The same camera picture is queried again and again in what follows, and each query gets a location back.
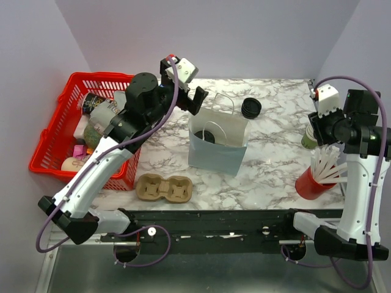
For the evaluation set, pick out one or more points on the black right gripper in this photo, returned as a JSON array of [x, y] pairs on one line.
[[317, 126]]

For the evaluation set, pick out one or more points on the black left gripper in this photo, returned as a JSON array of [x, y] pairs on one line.
[[187, 104]]

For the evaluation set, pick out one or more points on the stack of green paper cups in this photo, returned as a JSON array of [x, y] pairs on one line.
[[308, 140]]

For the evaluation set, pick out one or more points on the black cup lid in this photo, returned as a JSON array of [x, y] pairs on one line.
[[206, 136]]

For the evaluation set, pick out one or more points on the light blue paper bag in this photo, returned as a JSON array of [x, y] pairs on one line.
[[231, 134]]

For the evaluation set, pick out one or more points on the brown pulp cup carrier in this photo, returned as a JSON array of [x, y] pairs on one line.
[[153, 187]]

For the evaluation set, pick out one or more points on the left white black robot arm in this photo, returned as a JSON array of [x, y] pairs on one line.
[[149, 103]]

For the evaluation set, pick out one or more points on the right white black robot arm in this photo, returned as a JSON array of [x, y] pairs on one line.
[[367, 150]]

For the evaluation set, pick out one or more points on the stack of black lids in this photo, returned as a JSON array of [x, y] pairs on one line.
[[251, 108]]

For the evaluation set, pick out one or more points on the red cup holder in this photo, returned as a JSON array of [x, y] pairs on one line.
[[310, 189]]

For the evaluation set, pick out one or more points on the grey crumpled bag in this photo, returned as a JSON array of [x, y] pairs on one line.
[[120, 99]]

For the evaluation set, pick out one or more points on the grey printed pouch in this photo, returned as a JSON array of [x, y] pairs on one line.
[[102, 115]]

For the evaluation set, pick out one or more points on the black snack can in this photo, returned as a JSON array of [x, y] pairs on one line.
[[90, 101]]

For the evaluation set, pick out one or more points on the green round pouch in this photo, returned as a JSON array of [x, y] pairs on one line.
[[91, 136]]

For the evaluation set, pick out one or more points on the pink small box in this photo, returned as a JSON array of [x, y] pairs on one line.
[[80, 151]]

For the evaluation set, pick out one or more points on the beige round bun toy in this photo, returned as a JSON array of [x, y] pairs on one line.
[[72, 164]]

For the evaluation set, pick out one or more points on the red plastic basket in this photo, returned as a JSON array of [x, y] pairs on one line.
[[56, 142]]

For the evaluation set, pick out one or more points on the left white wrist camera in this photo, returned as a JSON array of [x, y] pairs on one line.
[[186, 72]]

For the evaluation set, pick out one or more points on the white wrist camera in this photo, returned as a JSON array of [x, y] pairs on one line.
[[186, 72], [326, 100]]

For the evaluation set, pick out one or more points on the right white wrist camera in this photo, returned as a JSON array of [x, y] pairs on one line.
[[326, 100]]

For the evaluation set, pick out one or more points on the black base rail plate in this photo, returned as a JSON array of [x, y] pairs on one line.
[[258, 230]]

